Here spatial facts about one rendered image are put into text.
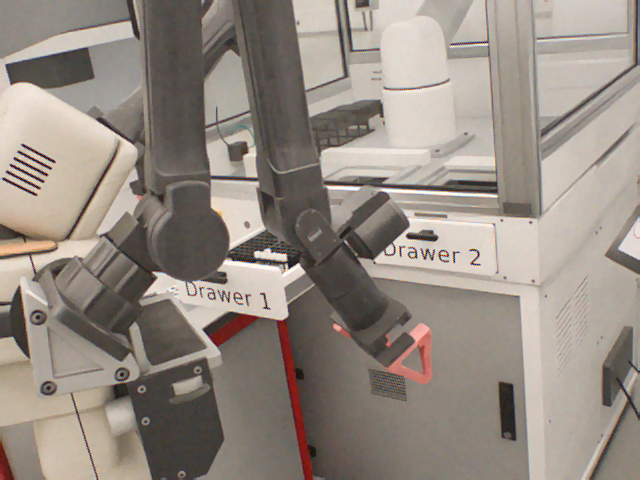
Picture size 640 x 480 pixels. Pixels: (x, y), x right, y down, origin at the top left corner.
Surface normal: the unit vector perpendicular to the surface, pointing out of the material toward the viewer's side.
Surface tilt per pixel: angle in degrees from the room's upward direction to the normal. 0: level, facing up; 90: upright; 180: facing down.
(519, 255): 90
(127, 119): 65
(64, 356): 90
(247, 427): 90
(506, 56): 90
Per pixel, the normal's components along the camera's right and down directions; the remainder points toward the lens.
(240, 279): -0.56, 0.36
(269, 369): 0.82, 0.09
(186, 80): 0.47, 0.25
